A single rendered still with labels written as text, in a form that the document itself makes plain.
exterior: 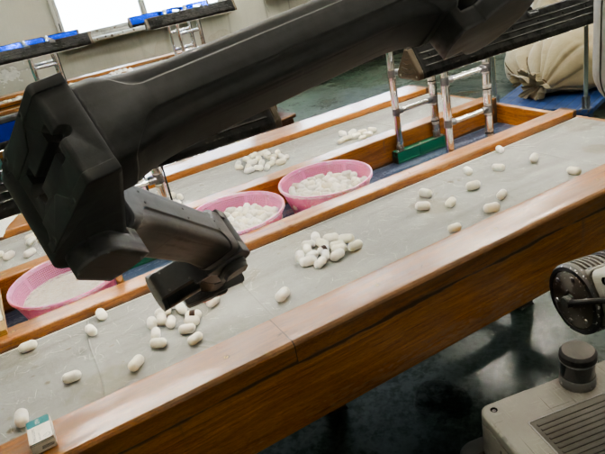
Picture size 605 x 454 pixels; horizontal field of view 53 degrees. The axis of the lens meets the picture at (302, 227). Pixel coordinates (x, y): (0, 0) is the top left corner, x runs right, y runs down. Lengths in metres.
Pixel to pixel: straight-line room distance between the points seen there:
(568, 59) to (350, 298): 3.22
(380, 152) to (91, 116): 1.61
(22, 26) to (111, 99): 5.71
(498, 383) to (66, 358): 1.35
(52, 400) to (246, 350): 0.35
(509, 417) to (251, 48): 1.00
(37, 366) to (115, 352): 0.15
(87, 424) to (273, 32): 0.74
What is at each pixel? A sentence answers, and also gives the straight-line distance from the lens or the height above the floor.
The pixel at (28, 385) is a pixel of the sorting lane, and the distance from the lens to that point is 1.23.
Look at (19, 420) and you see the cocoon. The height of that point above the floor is 0.76.
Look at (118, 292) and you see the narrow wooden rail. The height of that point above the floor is 0.76.
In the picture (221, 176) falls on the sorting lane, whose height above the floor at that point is 0.74.
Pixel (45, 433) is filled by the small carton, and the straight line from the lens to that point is 1.02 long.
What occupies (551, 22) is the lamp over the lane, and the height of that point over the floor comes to 1.08.
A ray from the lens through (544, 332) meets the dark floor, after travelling 2.30.
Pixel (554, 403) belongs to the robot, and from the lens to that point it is 1.32.
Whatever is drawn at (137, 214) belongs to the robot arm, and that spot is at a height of 1.19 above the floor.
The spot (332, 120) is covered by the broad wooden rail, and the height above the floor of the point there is 0.76.
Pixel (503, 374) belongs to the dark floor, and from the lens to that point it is 2.12.
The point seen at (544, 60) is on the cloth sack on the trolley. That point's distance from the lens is 4.24.
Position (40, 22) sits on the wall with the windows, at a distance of 6.12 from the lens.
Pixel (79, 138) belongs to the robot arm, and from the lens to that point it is 0.39.
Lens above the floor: 1.36
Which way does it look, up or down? 25 degrees down
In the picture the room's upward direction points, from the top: 11 degrees counter-clockwise
